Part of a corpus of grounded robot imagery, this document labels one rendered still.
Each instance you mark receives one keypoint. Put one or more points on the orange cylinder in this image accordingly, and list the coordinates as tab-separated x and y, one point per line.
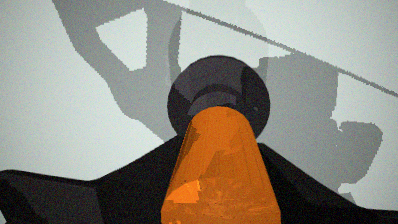
220	176

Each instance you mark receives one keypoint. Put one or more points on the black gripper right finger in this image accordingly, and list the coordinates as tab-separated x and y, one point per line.
303	200

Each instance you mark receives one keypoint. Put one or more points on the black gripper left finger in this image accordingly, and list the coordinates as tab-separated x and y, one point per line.
133	194

